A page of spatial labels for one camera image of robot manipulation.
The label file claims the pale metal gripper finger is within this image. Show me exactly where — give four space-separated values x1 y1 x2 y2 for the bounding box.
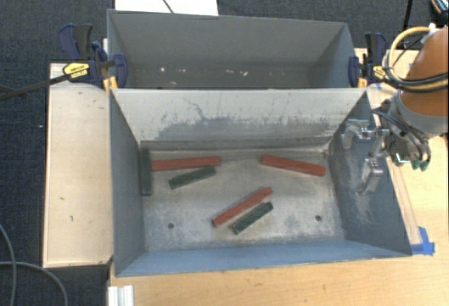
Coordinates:
340 118 370 150
356 158 384 194

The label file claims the red-brown flat block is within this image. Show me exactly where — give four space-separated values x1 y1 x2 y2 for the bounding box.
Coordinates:
151 155 223 173
210 186 274 228
260 154 327 178

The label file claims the grey metal bin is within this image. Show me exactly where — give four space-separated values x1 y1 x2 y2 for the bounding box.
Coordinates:
106 8 413 278

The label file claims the pale wood flat board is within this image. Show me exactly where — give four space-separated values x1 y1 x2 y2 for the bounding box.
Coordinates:
42 63 114 269

